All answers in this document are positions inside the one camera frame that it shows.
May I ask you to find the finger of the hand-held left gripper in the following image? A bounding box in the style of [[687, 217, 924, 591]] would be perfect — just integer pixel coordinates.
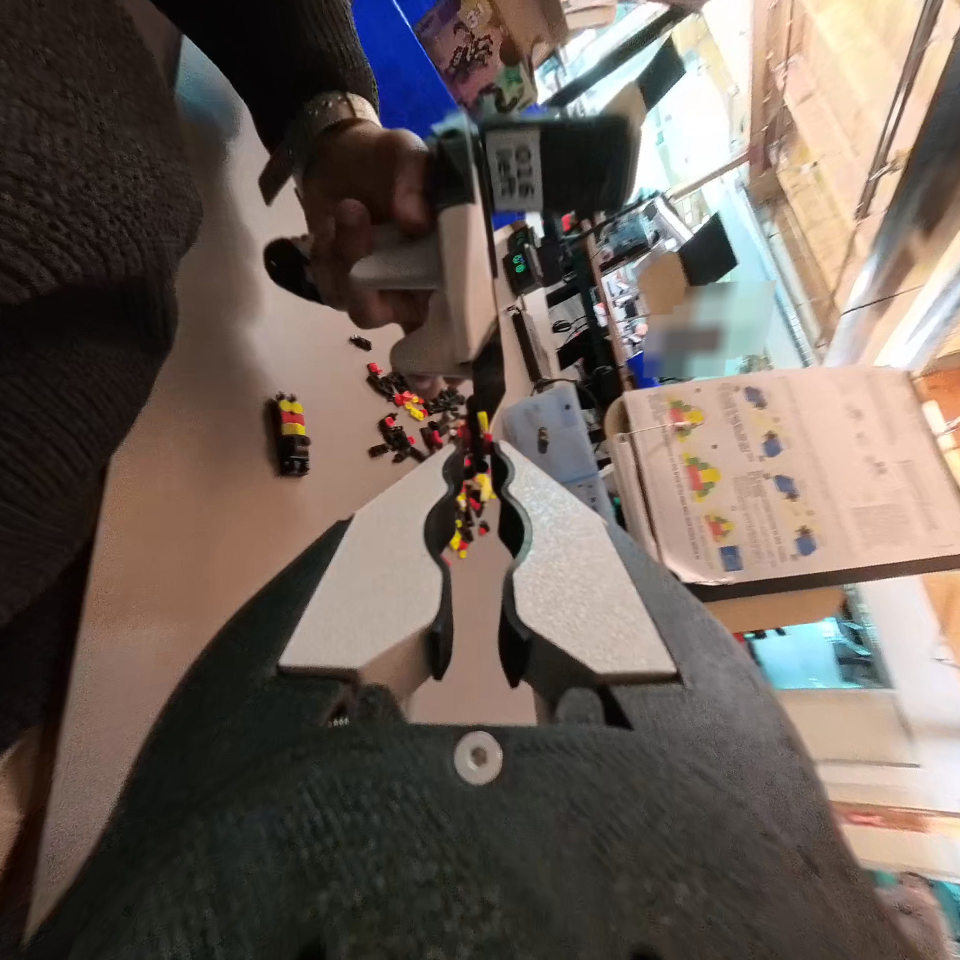
[[390, 208, 511, 440]]

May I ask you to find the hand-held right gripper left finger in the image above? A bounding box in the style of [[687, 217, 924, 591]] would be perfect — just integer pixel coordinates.
[[279, 442, 464, 721]]

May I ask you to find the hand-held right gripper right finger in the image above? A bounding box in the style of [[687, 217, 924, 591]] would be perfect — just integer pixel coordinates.
[[491, 441, 680, 721]]

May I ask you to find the pile of lego pieces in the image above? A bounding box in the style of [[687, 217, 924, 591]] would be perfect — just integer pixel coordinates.
[[347, 333, 500, 562]]

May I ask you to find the long black red yellow lego assembly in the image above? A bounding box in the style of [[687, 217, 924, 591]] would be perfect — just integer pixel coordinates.
[[266, 391, 312, 477]]

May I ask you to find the person's left forearm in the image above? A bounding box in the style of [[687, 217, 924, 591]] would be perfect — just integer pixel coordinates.
[[150, 0, 380, 151]]

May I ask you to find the colourful lego set box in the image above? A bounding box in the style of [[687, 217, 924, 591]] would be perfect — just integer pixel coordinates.
[[416, 0, 541, 114]]

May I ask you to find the blue lego instruction booklet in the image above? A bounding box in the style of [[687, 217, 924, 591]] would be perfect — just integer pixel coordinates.
[[501, 386, 625, 526]]

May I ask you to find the person's left hand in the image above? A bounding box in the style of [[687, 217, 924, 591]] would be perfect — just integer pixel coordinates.
[[300, 118, 435, 330]]

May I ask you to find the black charger green display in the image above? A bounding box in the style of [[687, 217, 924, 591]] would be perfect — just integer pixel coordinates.
[[501, 223, 565, 295]]

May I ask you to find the black flat case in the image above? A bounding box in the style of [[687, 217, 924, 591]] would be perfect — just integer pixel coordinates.
[[510, 303, 555, 385]]

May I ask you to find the blue storage bin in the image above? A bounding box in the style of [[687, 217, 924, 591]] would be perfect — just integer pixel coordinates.
[[352, 0, 462, 140]]

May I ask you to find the beige wrist watch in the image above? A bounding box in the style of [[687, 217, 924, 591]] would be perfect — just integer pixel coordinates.
[[258, 90, 382, 205]]

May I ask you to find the printed instruction sign board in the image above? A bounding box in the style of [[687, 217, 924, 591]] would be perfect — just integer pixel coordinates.
[[606, 366, 960, 603]]

